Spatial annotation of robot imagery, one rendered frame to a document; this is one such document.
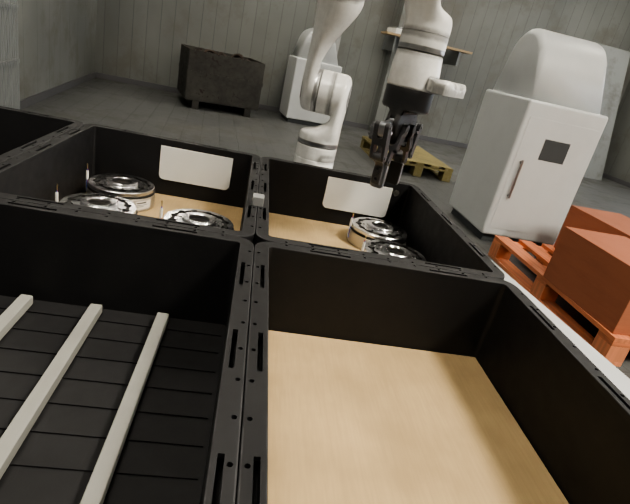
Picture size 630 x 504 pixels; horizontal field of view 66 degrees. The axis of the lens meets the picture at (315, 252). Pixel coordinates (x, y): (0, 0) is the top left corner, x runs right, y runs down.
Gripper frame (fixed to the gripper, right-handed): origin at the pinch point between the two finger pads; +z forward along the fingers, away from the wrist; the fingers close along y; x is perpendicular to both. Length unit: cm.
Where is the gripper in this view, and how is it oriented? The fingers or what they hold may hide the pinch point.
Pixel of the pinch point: (386, 176)
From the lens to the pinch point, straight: 81.3
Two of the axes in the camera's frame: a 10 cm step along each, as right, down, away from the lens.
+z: -2.1, 9.0, 3.8
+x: 8.1, 3.7, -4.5
